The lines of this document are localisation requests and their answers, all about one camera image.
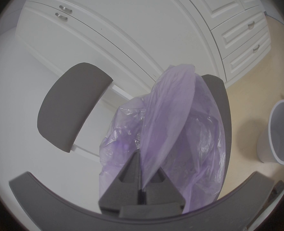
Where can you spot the white chair grey cushions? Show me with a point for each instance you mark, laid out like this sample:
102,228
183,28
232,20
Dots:
69,105

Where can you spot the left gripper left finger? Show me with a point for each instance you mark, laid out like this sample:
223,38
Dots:
127,184

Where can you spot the white wardrobe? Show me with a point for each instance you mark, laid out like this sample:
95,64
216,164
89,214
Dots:
132,20

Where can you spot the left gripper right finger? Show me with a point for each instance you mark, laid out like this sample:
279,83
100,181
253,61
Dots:
166,191

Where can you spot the white trash bin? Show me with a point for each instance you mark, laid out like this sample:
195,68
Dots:
269,143

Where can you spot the purple plastic bag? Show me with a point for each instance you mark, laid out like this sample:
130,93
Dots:
168,109

